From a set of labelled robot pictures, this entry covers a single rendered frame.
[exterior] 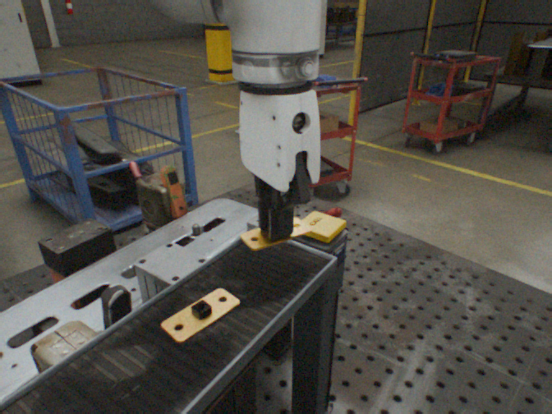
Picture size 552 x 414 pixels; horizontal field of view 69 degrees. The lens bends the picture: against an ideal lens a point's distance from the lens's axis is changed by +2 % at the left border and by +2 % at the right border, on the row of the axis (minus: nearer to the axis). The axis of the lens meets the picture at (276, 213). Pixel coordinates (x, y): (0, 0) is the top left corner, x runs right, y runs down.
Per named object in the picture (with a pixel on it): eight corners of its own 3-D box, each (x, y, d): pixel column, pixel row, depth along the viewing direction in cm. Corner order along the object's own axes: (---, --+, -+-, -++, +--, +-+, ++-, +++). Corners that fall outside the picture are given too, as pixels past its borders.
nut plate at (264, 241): (296, 218, 52) (296, 210, 51) (313, 232, 49) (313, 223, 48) (238, 236, 48) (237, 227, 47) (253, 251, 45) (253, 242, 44)
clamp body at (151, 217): (172, 274, 125) (155, 167, 107) (206, 292, 118) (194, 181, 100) (144, 292, 117) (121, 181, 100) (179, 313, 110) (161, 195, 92)
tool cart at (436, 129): (443, 134, 474) (462, 46, 426) (478, 144, 440) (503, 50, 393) (394, 147, 435) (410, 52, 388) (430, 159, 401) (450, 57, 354)
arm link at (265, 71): (340, 51, 36) (338, 85, 38) (288, 43, 43) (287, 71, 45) (260, 58, 33) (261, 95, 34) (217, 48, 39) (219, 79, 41)
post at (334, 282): (303, 388, 89) (311, 217, 67) (333, 407, 85) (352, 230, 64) (284, 415, 83) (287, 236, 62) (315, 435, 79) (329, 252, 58)
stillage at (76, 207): (30, 200, 324) (-11, 78, 278) (123, 172, 374) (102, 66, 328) (97, 259, 251) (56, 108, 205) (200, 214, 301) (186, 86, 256)
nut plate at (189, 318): (220, 288, 48) (220, 281, 47) (241, 304, 46) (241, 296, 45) (159, 326, 43) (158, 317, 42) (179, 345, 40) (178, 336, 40)
